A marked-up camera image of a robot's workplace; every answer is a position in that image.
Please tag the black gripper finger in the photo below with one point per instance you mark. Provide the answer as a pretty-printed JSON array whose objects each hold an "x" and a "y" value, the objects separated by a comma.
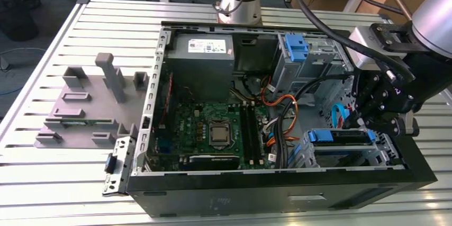
[
  {"x": 392, "y": 125},
  {"x": 366, "y": 91}
]

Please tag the hard disk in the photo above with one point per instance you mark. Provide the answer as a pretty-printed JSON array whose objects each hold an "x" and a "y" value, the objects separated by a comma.
[{"x": 318, "y": 136}]

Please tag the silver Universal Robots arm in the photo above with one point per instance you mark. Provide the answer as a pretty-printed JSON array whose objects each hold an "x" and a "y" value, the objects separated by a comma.
[{"x": 240, "y": 9}]

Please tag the silver drive cage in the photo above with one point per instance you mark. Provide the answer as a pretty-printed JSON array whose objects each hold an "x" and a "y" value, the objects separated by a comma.
[{"x": 317, "y": 64}]

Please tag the blue drive latch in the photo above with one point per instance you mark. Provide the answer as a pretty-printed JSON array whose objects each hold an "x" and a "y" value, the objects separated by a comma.
[{"x": 296, "y": 48}]

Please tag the black RAM slot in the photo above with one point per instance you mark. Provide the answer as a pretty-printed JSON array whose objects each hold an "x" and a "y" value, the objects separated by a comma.
[
  {"x": 256, "y": 132},
  {"x": 246, "y": 132}
]

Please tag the green motherboard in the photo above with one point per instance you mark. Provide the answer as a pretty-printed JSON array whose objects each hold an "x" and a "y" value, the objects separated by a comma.
[{"x": 218, "y": 109}]

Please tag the silver CPU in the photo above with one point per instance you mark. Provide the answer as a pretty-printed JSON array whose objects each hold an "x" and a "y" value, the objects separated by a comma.
[{"x": 218, "y": 134}]

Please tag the black CPU socket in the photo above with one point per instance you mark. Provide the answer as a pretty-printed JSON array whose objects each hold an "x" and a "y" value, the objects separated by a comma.
[{"x": 218, "y": 146}]

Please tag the grey power supply unit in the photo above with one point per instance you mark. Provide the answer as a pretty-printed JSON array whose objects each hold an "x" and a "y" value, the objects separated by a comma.
[{"x": 201, "y": 77}]

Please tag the black open PC case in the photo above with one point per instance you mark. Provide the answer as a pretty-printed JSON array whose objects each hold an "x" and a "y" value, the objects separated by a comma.
[{"x": 246, "y": 197}]

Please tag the black graphics card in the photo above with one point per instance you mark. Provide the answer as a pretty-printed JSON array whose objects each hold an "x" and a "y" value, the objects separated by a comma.
[{"x": 212, "y": 161}]

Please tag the blue expansion slot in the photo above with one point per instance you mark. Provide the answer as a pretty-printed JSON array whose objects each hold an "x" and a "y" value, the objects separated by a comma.
[{"x": 164, "y": 145}]

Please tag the grey parts rack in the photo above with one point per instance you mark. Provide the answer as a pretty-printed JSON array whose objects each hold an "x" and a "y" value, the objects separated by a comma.
[{"x": 94, "y": 104}]

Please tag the green RAM stick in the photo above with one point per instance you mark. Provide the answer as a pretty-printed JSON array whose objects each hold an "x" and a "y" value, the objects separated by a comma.
[{"x": 88, "y": 122}]

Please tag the black waste bin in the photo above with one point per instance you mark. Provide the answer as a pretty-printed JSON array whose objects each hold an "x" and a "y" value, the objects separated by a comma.
[{"x": 21, "y": 25}]

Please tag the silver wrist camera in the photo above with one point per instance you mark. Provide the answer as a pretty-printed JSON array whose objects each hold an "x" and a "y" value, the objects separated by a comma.
[{"x": 360, "y": 43}]

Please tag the black camera bracket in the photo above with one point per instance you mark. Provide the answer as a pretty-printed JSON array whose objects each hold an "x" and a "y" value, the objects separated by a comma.
[{"x": 388, "y": 35}]

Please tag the grey hinged slot bracket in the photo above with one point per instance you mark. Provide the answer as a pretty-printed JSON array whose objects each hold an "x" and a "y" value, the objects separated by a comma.
[{"x": 117, "y": 162}]

